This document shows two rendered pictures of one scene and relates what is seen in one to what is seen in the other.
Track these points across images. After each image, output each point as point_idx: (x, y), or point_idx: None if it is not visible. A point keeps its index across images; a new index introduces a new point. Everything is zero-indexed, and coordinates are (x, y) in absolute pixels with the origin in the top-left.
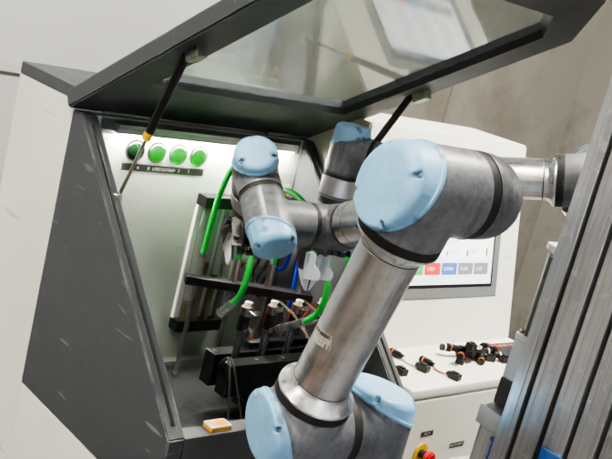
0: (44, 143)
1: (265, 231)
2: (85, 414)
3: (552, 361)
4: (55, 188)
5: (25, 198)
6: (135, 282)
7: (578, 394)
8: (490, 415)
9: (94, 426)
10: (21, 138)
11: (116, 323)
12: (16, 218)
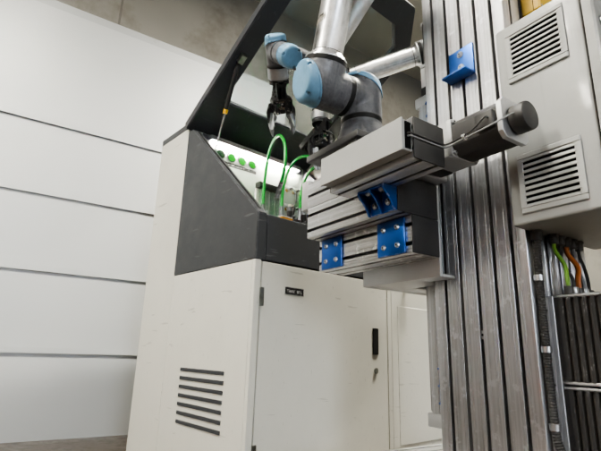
0: (176, 159)
1: (285, 46)
2: (211, 251)
3: (438, 26)
4: (183, 170)
5: (168, 191)
6: (228, 168)
7: (455, 21)
8: (421, 98)
9: (216, 251)
10: (165, 170)
11: (221, 191)
12: (165, 204)
